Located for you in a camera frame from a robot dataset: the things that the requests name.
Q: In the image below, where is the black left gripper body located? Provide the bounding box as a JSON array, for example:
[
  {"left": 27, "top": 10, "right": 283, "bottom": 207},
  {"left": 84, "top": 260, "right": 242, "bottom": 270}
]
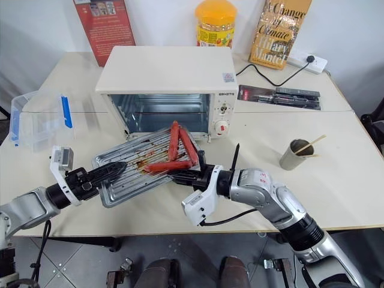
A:
[{"left": 64, "top": 167, "right": 101, "bottom": 201}]

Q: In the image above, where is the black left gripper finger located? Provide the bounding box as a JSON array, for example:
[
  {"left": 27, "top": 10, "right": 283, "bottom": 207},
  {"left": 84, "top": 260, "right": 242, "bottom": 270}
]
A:
[
  {"left": 90, "top": 168, "right": 126, "bottom": 185},
  {"left": 88, "top": 161, "right": 128, "bottom": 177}
]

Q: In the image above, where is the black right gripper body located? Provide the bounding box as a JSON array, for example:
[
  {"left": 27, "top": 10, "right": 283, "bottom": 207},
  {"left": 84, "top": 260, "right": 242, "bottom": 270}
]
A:
[{"left": 191, "top": 166, "right": 213, "bottom": 191}]

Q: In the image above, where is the ribbed metal baking tray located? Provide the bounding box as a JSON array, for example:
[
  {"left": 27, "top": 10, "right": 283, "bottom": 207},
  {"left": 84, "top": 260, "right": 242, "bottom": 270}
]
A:
[{"left": 91, "top": 125, "right": 200, "bottom": 209}]

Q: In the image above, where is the red sausage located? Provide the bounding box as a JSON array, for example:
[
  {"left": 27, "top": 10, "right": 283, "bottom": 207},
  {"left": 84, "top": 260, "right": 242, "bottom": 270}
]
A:
[
  {"left": 143, "top": 160, "right": 193, "bottom": 173},
  {"left": 167, "top": 120, "right": 180, "bottom": 161},
  {"left": 178, "top": 127, "right": 198, "bottom": 166}
]

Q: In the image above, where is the glass toaster oven door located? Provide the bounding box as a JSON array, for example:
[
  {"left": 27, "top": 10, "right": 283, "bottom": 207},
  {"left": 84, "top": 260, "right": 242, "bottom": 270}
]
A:
[{"left": 124, "top": 131, "right": 211, "bottom": 145}]

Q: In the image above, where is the white toaster oven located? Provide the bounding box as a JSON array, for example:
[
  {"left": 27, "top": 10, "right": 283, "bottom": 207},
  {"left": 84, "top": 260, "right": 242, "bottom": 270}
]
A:
[{"left": 95, "top": 45, "right": 240, "bottom": 141}]

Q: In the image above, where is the black table leg foot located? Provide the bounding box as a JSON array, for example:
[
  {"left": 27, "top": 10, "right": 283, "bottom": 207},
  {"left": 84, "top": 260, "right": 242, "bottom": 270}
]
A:
[{"left": 107, "top": 236, "right": 123, "bottom": 253}]

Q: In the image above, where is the clear box with blue latches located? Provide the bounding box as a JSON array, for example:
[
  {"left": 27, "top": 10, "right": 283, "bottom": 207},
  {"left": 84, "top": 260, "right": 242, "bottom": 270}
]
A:
[{"left": 10, "top": 89, "right": 92, "bottom": 154}]

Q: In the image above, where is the grey metal cup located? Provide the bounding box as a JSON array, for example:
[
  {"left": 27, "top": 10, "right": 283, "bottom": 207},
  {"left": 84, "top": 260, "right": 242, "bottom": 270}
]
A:
[{"left": 278, "top": 138, "right": 316, "bottom": 172}]

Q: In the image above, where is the dark rounded shape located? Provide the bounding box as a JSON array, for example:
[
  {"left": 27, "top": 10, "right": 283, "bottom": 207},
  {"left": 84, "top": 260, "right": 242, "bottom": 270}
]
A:
[
  {"left": 140, "top": 259, "right": 181, "bottom": 288},
  {"left": 220, "top": 255, "right": 251, "bottom": 288}
]

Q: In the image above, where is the silver robot torso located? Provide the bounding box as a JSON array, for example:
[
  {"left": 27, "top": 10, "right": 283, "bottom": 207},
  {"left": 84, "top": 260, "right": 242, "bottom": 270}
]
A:
[{"left": 0, "top": 209, "right": 22, "bottom": 288}]

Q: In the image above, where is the black pen package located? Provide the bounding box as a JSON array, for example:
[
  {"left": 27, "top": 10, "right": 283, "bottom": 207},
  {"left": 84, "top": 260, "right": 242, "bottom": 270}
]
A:
[{"left": 238, "top": 84, "right": 322, "bottom": 111}]

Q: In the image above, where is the long wooden stick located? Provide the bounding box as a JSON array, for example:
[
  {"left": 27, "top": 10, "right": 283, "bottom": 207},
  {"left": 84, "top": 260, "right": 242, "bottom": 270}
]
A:
[{"left": 293, "top": 134, "right": 328, "bottom": 155}]

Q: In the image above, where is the yellow plastic snack jar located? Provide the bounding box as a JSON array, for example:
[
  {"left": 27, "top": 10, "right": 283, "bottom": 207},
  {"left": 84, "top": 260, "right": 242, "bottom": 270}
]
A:
[{"left": 194, "top": 0, "right": 239, "bottom": 49}]

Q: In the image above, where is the white power strip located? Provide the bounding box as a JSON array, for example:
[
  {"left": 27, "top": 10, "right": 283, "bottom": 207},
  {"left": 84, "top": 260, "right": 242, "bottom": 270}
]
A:
[{"left": 286, "top": 50, "right": 329, "bottom": 75}]

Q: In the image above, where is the yellow paperback book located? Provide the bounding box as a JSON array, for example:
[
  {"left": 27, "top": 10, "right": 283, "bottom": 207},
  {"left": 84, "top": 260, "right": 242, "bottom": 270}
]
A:
[{"left": 248, "top": 0, "right": 313, "bottom": 71}]

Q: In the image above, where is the black chair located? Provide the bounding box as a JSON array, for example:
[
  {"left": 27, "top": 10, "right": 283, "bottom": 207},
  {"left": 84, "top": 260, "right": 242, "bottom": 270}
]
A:
[{"left": 359, "top": 98, "right": 384, "bottom": 157}]

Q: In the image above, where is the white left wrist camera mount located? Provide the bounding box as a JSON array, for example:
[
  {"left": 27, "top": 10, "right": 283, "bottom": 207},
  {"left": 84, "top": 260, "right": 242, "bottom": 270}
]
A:
[{"left": 49, "top": 145, "right": 83, "bottom": 207}]

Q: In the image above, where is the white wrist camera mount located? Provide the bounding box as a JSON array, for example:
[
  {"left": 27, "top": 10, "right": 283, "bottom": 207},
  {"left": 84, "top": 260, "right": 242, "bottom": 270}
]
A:
[
  {"left": 49, "top": 145, "right": 83, "bottom": 207},
  {"left": 181, "top": 164, "right": 224, "bottom": 227}
]

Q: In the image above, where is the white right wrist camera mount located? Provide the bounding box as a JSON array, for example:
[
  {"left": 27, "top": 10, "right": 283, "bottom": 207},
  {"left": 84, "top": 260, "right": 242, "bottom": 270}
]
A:
[{"left": 181, "top": 164, "right": 224, "bottom": 227}]

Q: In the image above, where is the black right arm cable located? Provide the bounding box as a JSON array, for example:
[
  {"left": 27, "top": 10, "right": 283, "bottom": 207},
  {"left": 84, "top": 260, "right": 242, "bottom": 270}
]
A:
[{"left": 200, "top": 208, "right": 259, "bottom": 227}]

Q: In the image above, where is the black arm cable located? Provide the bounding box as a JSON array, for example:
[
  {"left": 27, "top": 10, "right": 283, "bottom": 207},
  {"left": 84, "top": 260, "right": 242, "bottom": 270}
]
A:
[
  {"left": 29, "top": 220, "right": 52, "bottom": 283},
  {"left": 200, "top": 208, "right": 259, "bottom": 227}
]

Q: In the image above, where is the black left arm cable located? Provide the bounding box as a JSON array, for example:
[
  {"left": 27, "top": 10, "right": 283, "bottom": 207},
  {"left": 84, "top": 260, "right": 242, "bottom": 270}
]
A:
[{"left": 29, "top": 220, "right": 52, "bottom": 283}]

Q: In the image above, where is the metal caster bracket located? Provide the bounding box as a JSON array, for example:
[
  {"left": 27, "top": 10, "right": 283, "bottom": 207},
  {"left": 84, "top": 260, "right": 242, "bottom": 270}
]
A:
[
  {"left": 263, "top": 257, "right": 294, "bottom": 288},
  {"left": 106, "top": 257, "right": 134, "bottom": 288}
]

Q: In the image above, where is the black oven power cord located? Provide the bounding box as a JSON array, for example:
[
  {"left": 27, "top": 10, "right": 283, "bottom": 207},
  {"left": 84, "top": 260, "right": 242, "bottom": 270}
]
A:
[{"left": 235, "top": 61, "right": 310, "bottom": 87}]

